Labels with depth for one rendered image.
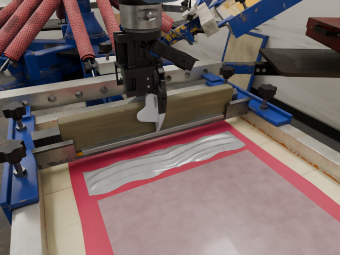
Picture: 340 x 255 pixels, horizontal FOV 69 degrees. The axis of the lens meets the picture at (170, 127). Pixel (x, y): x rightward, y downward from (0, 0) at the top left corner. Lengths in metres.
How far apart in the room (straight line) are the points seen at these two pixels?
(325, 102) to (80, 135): 2.42
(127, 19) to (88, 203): 0.32
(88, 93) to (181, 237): 0.47
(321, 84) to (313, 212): 2.25
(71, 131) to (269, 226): 0.39
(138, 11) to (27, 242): 0.38
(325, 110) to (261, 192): 2.25
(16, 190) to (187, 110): 0.37
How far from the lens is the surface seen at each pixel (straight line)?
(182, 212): 0.44
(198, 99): 0.59
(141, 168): 0.51
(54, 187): 0.52
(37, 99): 0.72
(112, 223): 0.44
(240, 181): 0.51
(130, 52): 0.48
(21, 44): 1.07
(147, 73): 0.48
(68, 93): 0.72
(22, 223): 0.44
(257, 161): 0.57
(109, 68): 0.78
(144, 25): 0.46
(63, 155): 0.52
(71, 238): 0.44
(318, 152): 0.58
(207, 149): 0.56
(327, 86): 2.66
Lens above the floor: 1.29
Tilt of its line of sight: 32 degrees down
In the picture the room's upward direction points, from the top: straight up
